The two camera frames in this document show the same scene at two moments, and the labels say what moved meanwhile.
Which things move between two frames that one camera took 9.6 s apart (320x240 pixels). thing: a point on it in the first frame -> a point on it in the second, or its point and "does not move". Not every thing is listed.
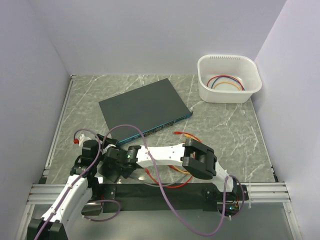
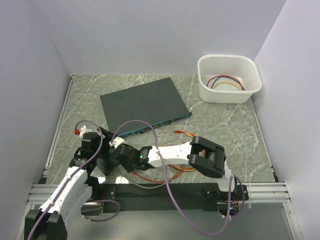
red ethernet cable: (176, 132) -> (163, 181)
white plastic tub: (241, 67) does not move
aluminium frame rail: (46, 193) does not move
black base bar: (184, 197) does not move
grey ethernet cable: (163, 186) -> (137, 184)
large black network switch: (148, 108) does not move
